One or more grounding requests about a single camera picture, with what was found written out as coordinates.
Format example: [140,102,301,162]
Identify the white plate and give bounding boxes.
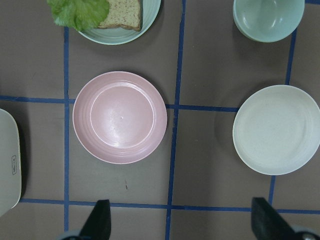
[232,85,320,176]

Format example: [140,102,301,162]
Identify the bread slice on plate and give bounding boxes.
[97,0,143,32]

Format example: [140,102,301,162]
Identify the white toaster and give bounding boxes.
[0,109,22,216]

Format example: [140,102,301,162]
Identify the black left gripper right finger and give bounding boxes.
[251,197,300,240]

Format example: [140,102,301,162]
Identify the green plate with food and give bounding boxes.
[78,0,162,45]

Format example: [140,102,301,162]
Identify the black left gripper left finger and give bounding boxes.
[79,199,111,240]

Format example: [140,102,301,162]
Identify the green bowl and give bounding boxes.
[232,0,305,43]

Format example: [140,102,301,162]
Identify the pink plate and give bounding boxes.
[72,71,168,165]

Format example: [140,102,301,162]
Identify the green lettuce leaf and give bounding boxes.
[47,0,110,31]

